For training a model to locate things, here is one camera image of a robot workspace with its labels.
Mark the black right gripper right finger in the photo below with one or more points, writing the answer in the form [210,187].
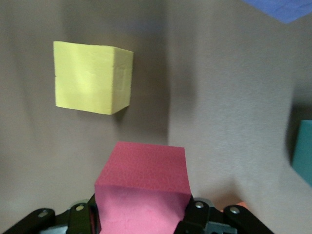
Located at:
[197,214]

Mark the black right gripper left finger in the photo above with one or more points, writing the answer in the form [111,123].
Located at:
[61,221]

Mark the red foam cube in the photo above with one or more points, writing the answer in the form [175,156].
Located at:
[143,185]

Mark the blue foam cube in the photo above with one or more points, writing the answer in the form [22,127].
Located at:
[303,156]

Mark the yellow foam cube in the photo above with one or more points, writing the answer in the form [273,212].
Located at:
[87,78]

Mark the purple foam cube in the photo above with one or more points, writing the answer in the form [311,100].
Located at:
[280,8]

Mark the orange foam cube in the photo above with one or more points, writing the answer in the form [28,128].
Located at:
[234,206]

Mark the brown paper table cover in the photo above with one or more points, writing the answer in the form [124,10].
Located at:
[219,97]

